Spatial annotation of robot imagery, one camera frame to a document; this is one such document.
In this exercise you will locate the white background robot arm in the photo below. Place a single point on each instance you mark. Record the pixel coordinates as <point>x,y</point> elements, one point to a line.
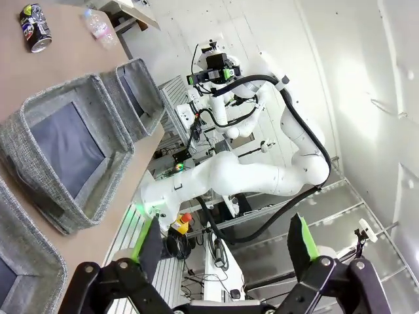
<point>217,111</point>

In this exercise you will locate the clear plastic water bottle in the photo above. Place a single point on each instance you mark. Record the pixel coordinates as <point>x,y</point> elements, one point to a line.
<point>99,29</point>

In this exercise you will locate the black control box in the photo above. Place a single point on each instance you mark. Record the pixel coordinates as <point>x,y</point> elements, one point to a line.
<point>181,157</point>

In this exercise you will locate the grey fabric basket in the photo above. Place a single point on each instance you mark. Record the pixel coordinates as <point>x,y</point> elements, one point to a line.
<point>49,193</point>
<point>150,95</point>
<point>29,248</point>

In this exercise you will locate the white desk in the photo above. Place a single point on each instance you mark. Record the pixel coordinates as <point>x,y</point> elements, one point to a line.
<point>137,11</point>

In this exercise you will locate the clear acrylic barrier panel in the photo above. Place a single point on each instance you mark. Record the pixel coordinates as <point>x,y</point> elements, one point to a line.
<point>343,209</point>

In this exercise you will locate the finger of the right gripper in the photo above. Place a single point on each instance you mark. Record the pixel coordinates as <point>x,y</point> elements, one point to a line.
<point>234,72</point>
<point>193,79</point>

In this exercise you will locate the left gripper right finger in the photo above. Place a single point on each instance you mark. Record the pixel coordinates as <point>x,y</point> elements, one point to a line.
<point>334,288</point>

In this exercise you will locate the crushed black drink can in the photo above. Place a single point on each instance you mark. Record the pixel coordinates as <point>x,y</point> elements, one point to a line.
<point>34,29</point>

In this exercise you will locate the aluminium profile mounting base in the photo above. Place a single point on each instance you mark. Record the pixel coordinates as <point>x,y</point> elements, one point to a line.
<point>173,95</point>
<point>129,225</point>

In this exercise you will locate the white camera on black stand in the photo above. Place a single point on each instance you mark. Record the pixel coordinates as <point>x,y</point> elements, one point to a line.
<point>366,229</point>

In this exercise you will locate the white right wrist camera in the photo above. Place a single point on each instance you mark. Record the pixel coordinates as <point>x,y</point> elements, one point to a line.
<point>209,49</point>

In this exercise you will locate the small white camera on pole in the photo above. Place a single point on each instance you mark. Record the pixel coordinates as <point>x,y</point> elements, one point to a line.
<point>266,145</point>

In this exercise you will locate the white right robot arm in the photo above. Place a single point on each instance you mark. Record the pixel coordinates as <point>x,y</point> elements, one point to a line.
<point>248,176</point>

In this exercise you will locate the black cylinder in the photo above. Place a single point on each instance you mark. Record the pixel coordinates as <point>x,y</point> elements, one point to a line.
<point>175,247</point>

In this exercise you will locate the yellow red emergency stop button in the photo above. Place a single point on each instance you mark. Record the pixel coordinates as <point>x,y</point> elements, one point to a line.
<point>183,222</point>

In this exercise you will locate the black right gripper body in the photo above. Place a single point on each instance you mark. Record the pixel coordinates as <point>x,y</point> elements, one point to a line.
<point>216,65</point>

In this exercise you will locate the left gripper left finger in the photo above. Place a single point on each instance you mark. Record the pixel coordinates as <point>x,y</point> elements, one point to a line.
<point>114,288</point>

